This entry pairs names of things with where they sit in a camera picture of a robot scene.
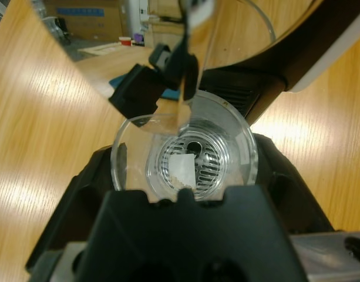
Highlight brown cardboard boxes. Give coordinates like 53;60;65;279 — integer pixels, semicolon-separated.
43;0;130;39

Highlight metal drip tray grille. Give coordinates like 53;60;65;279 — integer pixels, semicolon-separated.
152;129;233;197

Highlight white capsule coffee machine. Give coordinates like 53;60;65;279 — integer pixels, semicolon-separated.
108;0;360;126

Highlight clear glass cup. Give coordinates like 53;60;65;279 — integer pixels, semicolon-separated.
28;0;277;203

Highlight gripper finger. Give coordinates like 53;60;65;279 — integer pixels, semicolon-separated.
253;133;335;234
25;146;115;273

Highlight black wheeled chair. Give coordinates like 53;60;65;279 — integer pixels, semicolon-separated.
52;17;72;45

